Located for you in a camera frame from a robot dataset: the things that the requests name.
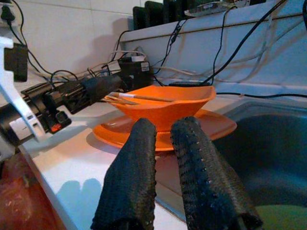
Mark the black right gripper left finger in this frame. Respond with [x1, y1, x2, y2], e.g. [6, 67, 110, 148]
[90, 117, 158, 230]

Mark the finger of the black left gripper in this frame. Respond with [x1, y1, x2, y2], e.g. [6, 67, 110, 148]
[83, 76, 129, 91]
[83, 90, 113, 104]

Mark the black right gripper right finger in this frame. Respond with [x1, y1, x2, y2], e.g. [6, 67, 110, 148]
[170, 116, 263, 230]

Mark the orange plastic bowl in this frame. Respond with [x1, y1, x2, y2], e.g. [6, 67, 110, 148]
[114, 85, 216, 133]

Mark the black electronics box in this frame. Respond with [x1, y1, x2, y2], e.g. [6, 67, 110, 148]
[118, 57, 152, 90]

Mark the orange plastic plate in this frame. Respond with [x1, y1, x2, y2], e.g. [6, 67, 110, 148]
[92, 109, 237, 152]

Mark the black power brick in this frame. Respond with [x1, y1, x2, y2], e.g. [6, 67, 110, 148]
[4, 43, 29, 82]

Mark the stainless steel sink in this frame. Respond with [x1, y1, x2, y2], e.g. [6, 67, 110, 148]
[155, 100, 307, 230]

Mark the flat black power adapter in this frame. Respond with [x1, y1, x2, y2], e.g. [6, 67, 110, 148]
[169, 81, 204, 87]

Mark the green plate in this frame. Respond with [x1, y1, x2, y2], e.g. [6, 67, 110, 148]
[254, 203, 307, 230]

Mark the red plastic bag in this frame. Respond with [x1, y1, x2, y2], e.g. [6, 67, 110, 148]
[0, 153, 65, 230]

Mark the silver metal tray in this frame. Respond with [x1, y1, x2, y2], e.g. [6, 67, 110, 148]
[184, 1, 232, 17]

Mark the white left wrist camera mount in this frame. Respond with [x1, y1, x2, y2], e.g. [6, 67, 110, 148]
[0, 35, 45, 144]

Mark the black countertop cable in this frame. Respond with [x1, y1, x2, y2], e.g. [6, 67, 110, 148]
[214, 91, 307, 99]

